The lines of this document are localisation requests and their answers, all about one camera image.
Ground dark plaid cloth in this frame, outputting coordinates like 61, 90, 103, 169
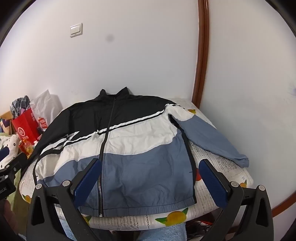
10, 95, 31, 118

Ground orange print table cloth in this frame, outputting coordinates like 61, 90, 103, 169
18, 97, 253, 232

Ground black white blue zip jacket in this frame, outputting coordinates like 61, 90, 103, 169
27, 87, 250, 218

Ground red paper bag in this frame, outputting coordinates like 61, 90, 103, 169
11, 108, 47, 149

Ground orange bottle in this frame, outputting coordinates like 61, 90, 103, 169
23, 141, 35, 155

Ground white plastic bag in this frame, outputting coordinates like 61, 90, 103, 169
31, 89, 64, 133

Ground green cloth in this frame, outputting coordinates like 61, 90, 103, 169
7, 185, 30, 210

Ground tangle of cables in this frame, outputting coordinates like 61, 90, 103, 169
187, 220, 215, 241

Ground light blue fuzzy cloth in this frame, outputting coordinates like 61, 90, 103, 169
61, 221, 187, 241

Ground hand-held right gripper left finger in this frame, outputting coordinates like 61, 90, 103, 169
26, 158, 102, 241

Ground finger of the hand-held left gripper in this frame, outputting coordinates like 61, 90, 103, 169
0, 147, 10, 163

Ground white wall light switch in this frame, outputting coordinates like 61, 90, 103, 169
70, 23, 83, 38

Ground white flower print cloth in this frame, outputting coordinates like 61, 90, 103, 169
0, 133, 21, 163

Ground brown wooden baseboard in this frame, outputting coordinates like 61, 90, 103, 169
271, 203, 287, 218

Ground brown wooden door frame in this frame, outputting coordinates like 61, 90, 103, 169
191, 0, 210, 109

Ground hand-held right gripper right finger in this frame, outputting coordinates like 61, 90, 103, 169
199, 159, 275, 241

